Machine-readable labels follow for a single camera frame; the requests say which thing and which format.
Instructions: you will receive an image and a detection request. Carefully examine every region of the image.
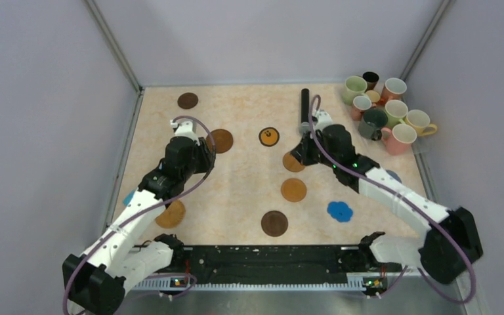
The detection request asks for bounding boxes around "brown ringed wooden coaster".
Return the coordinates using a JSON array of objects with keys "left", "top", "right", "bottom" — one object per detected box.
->
[{"left": 206, "top": 129, "right": 234, "bottom": 154}]

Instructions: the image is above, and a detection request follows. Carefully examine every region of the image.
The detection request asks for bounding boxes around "dark green mug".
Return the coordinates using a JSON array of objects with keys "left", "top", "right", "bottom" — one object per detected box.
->
[{"left": 358, "top": 108, "right": 388, "bottom": 141}]

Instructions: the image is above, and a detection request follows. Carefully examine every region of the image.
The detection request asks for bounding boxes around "black microphone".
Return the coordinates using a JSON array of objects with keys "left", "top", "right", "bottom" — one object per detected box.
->
[{"left": 298, "top": 88, "right": 310, "bottom": 136}]

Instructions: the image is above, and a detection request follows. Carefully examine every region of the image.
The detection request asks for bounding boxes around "small pink cup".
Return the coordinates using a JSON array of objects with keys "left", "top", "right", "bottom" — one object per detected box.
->
[{"left": 351, "top": 95, "right": 373, "bottom": 121}]

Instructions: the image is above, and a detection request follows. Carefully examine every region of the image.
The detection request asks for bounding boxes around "light wooden coaster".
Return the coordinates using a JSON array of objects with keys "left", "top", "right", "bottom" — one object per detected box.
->
[
  {"left": 280, "top": 178, "right": 307, "bottom": 202},
  {"left": 282, "top": 152, "right": 305, "bottom": 173}
]

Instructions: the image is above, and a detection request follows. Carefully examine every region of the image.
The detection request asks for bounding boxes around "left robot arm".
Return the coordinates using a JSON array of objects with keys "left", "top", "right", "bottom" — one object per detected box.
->
[{"left": 62, "top": 136, "right": 215, "bottom": 314}]

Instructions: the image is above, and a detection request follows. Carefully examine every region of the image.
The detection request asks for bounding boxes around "grey blue coaster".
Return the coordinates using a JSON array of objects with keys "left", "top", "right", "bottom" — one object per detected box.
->
[{"left": 386, "top": 169, "right": 402, "bottom": 182}]

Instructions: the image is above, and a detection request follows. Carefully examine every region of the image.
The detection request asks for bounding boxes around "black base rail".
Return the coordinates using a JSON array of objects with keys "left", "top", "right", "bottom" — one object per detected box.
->
[{"left": 143, "top": 244, "right": 403, "bottom": 288}]

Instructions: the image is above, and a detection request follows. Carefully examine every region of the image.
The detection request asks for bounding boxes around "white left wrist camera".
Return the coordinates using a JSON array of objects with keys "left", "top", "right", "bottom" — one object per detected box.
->
[{"left": 169, "top": 119, "right": 199, "bottom": 144}]

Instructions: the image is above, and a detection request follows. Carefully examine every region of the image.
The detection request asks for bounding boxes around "light green mug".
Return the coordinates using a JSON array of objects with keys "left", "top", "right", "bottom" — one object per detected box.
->
[{"left": 341, "top": 75, "right": 368, "bottom": 105}]

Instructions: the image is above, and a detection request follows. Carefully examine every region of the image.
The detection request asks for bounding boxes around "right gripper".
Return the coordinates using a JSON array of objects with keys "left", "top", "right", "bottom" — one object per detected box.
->
[{"left": 290, "top": 129, "right": 339, "bottom": 168}]

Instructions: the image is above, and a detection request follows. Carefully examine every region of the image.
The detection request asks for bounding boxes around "turquoise cylinder tube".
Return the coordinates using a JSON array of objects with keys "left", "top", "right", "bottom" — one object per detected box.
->
[{"left": 122, "top": 190, "right": 135, "bottom": 207}]

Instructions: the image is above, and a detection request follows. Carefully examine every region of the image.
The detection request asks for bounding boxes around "small yellow cup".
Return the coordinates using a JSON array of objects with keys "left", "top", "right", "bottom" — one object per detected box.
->
[{"left": 365, "top": 90, "right": 381, "bottom": 104}]

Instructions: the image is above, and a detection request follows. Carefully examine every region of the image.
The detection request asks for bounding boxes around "blue flower coaster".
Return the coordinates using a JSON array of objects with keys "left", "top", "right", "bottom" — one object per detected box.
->
[{"left": 327, "top": 201, "right": 354, "bottom": 222}]

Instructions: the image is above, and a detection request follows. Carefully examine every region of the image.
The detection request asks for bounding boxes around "orange face coaster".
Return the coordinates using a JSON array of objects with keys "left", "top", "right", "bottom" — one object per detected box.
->
[{"left": 259, "top": 127, "right": 280, "bottom": 147}]

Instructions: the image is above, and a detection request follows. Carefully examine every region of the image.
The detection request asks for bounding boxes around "yellow mug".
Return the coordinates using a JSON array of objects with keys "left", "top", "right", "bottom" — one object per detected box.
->
[{"left": 404, "top": 110, "right": 438, "bottom": 137}]

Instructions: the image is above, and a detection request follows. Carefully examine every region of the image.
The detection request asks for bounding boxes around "black cup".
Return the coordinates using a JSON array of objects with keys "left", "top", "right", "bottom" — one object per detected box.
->
[{"left": 362, "top": 72, "right": 380, "bottom": 91}]

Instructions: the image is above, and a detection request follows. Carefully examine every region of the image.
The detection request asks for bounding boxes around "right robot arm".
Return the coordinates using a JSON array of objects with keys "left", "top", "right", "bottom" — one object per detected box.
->
[{"left": 290, "top": 124, "right": 483, "bottom": 284}]

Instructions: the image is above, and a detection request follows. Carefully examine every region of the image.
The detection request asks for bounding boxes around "dark brown wooden coaster bottom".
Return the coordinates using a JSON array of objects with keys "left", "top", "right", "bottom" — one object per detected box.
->
[{"left": 261, "top": 210, "right": 288, "bottom": 237}]

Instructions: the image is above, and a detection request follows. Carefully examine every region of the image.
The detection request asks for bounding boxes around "pale green cup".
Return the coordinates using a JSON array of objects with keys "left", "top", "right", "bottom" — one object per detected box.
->
[{"left": 384, "top": 99, "right": 409, "bottom": 128}]

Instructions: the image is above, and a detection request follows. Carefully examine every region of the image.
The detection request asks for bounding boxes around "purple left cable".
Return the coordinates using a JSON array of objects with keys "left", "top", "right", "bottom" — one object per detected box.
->
[{"left": 62, "top": 115, "right": 217, "bottom": 315}]

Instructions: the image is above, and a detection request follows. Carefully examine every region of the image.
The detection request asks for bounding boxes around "woven rattan coaster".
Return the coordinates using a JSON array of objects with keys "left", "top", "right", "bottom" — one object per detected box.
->
[{"left": 155, "top": 200, "right": 186, "bottom": 229}]

